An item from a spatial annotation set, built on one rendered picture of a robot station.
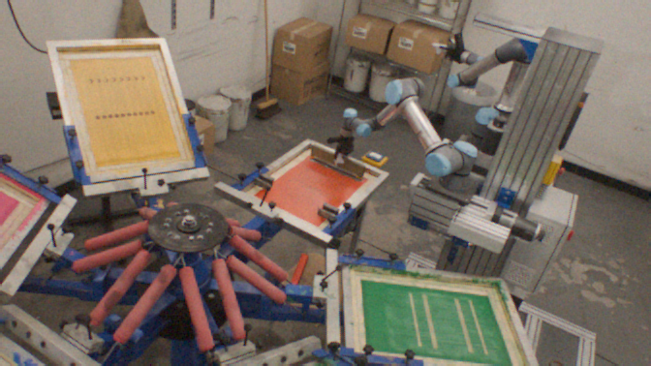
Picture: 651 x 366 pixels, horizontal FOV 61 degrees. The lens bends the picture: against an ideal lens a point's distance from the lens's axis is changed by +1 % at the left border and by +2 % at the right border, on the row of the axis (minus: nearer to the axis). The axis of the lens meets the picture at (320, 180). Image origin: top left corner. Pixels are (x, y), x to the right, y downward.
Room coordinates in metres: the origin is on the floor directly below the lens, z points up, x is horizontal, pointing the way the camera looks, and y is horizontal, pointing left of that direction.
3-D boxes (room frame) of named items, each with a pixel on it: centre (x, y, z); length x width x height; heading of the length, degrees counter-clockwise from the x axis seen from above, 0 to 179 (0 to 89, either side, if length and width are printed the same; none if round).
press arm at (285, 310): (1.66, -0.15, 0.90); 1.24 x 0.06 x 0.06; 95
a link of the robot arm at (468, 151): (2.36, -0.66, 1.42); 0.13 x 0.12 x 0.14; 132
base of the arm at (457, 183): (2.36, -0.66, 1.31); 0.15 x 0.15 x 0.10
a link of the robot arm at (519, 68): (2.91, -0.94, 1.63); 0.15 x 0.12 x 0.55; 132
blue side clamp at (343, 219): (2.23, -0.13, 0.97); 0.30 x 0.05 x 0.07; 155
